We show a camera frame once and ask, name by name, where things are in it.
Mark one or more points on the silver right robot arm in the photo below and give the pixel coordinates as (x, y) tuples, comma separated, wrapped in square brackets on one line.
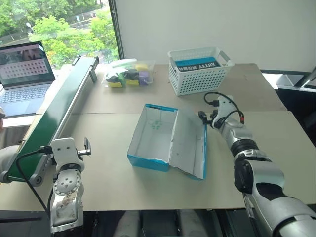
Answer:
[(261, 177)]

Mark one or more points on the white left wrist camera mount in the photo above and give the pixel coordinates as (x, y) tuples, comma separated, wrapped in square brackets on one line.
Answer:
[(64, 150)]

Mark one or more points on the blue cardboard box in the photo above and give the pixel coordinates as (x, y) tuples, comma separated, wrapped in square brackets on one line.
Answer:
[(158, 140)]

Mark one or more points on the blue packet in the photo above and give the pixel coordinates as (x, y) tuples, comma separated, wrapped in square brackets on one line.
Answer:
[(197, 64)]

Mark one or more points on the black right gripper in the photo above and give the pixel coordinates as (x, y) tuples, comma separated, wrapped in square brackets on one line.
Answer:
[(212, 121)]

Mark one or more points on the white perforated plastic basket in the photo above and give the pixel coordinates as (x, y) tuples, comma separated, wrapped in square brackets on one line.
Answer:
[(197, 79)]

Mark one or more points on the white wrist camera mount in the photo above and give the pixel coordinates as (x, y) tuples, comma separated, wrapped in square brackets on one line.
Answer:
[(64, 150), (225, 107)]

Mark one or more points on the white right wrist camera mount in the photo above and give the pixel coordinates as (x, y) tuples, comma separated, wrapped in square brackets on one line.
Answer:
[(225, 107)]

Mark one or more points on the dark side desk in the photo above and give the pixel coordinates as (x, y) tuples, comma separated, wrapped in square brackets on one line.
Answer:
[(291, 79)]

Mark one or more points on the clear plastic sponge container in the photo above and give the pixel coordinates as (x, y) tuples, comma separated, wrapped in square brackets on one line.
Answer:
[(128, 74)]

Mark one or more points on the green conveyor belt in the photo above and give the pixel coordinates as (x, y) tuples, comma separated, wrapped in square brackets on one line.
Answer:
[(59, 108)]

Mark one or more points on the purple sponge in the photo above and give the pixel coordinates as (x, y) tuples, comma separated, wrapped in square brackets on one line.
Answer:
[(144, 77)]

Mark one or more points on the yellow and black sponge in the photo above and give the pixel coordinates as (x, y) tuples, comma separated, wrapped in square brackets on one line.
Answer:
[(132, 78), (114, 82)]

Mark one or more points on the black window frame post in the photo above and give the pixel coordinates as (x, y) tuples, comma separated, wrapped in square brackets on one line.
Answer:
[(118, 29)]

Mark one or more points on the grey laptop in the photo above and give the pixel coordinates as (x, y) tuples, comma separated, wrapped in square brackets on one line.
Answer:
[(22, 81)]

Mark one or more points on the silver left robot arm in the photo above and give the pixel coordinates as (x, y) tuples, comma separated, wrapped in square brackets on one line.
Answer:
[(66, 187)]

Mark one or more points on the green trees outside window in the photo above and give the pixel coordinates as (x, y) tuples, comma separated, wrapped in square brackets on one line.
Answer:
[(61, 32)]

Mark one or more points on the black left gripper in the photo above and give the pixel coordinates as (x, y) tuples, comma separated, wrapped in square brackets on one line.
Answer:
[(85, 152)]

